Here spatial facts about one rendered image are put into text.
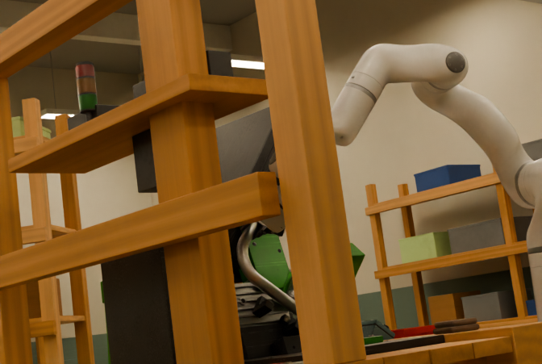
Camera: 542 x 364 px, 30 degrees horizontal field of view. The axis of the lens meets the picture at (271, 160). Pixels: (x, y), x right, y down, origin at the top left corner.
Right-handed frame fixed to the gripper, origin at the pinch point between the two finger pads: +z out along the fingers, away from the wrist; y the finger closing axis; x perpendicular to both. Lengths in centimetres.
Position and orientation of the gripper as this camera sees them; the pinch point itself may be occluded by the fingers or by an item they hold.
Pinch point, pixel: (252, 228)
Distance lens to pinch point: 264.4
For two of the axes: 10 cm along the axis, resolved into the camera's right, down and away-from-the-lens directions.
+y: -7.5, -6.4, -1.8
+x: -3.1, 5.8, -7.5
